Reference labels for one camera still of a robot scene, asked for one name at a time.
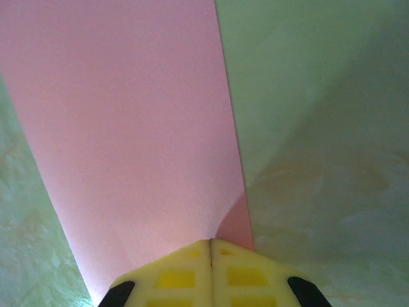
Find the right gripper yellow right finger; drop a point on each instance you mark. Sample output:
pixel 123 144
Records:
pixel 255 278

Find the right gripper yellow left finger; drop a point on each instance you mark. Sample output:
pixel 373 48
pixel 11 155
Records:
pixel 166 275

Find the pink square paper sheet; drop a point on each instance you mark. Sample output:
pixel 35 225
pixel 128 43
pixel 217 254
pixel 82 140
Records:
pixel 128 128

